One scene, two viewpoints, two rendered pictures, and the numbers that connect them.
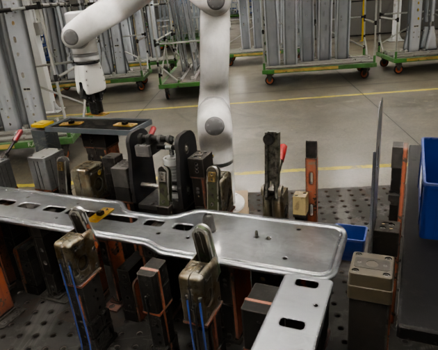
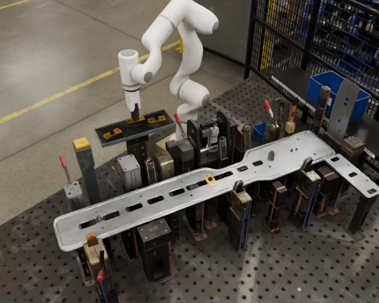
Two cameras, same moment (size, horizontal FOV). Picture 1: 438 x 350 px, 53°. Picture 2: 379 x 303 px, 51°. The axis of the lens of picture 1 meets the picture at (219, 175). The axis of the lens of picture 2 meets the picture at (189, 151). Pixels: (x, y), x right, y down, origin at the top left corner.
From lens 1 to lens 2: 1.65 m
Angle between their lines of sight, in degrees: 47
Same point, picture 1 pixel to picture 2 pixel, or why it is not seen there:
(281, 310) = (343, 172)
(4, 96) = not seen: outside the picture
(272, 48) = not seen: outside the picture
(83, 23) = (155, 65)
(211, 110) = (202, 91)
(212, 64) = (198, 62)
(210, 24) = (191, 36)
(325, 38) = not seen: outside the picture
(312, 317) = (353, 169)
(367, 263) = (353, 142)
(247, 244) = (294, 156)
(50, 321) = (195, 253)
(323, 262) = (326, 148)
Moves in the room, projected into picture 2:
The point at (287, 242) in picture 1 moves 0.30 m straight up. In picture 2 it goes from (304, 147) to (317, 97)
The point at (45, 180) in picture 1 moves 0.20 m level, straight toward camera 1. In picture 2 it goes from (138, 180) to (180, 189)
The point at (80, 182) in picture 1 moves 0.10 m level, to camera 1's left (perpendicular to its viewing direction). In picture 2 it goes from (168, 169) to (154, 181)
